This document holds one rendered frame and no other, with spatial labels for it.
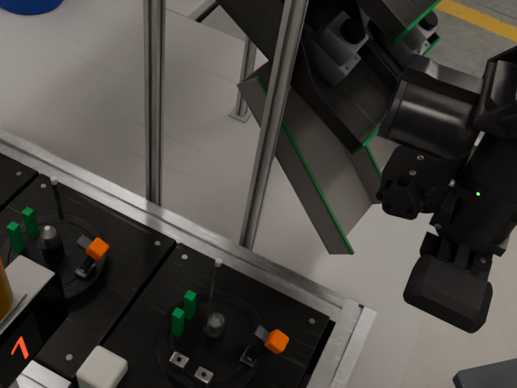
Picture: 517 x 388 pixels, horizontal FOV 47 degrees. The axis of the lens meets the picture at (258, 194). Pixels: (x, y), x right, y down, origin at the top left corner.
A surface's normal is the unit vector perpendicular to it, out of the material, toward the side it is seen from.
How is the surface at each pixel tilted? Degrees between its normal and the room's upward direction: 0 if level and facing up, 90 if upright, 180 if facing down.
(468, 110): 30
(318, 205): 90
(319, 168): 45
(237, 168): 0
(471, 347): 0
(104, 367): 0
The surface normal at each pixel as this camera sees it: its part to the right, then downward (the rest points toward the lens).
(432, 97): -0.06, -0.22
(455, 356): 0.14, -0.64
